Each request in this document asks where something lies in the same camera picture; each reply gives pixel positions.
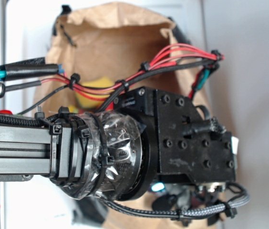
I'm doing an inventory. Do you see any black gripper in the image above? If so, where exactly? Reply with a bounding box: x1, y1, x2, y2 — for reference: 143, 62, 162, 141
114, 87, 236, 187

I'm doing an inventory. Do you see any robot arm with taped wrist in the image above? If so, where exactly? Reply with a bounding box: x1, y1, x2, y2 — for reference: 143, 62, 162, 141
0, 87, 237, 201

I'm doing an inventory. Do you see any yellow sponge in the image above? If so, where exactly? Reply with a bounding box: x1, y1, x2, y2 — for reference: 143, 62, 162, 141
75, 76, 114, 109

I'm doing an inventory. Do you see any brown paper bag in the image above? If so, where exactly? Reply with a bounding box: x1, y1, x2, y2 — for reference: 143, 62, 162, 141
42, 2, 216, 229

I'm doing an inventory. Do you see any grey braided cable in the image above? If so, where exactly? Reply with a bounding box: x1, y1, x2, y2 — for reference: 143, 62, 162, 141
98, 182, 251, 221

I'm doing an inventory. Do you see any red and black wire bundle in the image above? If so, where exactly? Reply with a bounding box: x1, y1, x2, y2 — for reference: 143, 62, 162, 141
0, 43, 225, 115

